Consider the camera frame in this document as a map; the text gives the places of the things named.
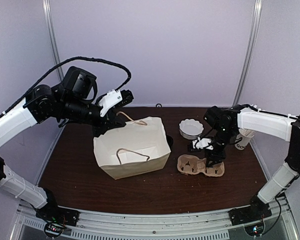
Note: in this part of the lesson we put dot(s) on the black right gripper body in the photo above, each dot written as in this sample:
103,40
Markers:
216,156

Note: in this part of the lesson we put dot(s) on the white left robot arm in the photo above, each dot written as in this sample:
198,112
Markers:
67,102

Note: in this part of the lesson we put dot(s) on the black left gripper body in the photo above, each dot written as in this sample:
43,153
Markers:
108,122

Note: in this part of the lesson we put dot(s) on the black coffee lid on table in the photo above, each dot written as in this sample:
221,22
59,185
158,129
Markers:
170,141

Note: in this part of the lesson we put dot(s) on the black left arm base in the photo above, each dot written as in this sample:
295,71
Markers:
58,215

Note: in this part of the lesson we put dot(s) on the white scalloped bowl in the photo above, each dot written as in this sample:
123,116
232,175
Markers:
190,129

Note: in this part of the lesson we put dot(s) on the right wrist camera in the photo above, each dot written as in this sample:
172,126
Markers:
200,144

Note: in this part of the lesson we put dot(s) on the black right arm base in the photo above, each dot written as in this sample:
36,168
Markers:
244,215

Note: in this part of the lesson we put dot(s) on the brown cardboard cup carrier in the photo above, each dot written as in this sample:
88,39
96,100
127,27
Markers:
192,165

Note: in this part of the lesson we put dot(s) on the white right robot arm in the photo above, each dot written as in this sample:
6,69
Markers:
228,122

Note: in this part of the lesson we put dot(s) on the brown paper bag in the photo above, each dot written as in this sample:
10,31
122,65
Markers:
137,148

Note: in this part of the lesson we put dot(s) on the paper cup holding straws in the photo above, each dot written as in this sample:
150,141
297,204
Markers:
243,138

